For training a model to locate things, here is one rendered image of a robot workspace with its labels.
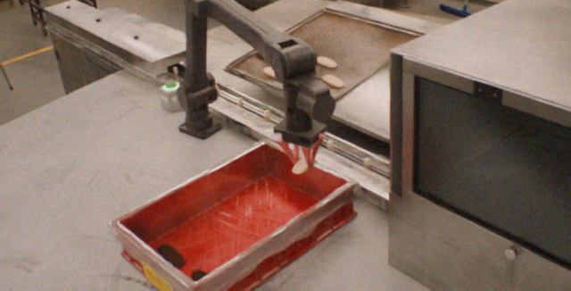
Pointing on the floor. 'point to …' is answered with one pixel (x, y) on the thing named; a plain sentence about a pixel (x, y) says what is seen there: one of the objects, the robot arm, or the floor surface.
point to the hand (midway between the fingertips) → (302, 162)
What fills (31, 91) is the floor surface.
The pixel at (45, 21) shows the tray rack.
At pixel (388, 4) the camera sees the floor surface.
